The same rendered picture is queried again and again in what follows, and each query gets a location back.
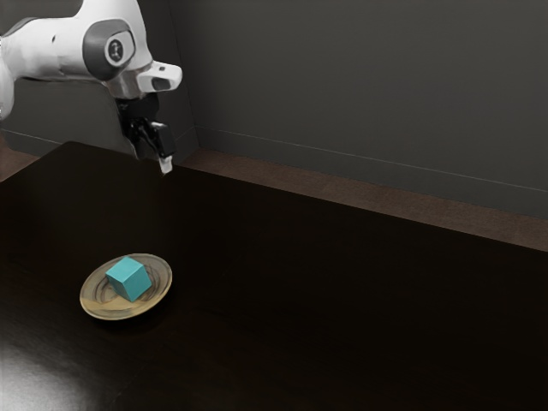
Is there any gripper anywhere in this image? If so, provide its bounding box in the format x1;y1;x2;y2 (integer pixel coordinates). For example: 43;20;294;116
115;93;176;175

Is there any teal cube block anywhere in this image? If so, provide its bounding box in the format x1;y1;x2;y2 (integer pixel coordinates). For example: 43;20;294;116
104;256;153;301

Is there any beige round plate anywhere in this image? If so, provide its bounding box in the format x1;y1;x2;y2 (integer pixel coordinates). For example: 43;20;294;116
79;253;174;321

